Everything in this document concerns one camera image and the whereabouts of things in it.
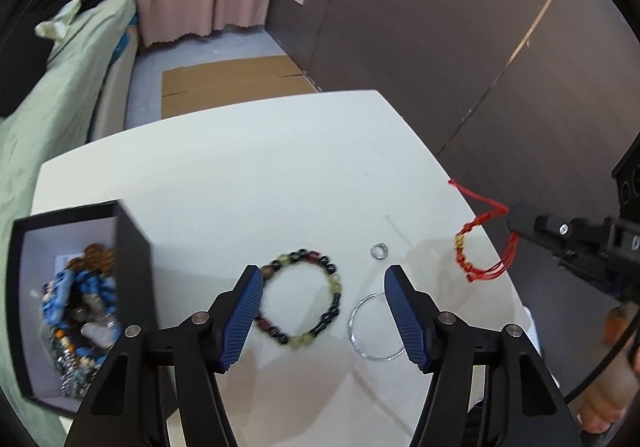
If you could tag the dark brown wardrobe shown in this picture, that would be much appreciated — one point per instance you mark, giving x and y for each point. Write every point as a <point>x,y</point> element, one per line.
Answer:
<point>425,27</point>

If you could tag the bed with green sheet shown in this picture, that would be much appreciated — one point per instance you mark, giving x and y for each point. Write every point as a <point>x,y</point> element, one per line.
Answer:
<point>45,117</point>

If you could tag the pale green cloth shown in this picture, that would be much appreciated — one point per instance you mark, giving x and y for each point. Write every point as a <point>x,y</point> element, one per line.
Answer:
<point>57,22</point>

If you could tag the pile of beaded jewelry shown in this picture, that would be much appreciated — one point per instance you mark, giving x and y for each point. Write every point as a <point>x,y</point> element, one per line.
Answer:
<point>75,287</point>

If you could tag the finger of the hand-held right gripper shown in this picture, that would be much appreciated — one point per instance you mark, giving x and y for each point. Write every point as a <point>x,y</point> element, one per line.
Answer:
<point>530,219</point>

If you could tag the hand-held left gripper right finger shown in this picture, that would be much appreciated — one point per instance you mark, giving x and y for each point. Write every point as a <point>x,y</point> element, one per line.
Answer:
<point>407,322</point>

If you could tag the flat brown cardboard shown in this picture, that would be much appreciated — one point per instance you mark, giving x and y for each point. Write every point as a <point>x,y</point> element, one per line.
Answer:
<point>225,87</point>

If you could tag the white table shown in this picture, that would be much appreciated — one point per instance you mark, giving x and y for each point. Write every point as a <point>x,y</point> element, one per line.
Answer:
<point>250,167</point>

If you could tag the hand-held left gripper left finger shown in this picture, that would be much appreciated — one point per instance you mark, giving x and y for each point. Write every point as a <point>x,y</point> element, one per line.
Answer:
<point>242,322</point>

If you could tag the person's right hand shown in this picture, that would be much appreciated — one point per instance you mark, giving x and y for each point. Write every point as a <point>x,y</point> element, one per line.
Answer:
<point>612,407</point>

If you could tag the silver bangle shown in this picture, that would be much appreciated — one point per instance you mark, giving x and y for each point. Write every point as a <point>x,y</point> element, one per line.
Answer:
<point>356,342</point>

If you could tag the black box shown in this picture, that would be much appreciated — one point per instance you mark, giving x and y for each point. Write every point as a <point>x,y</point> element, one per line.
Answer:
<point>132,277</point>

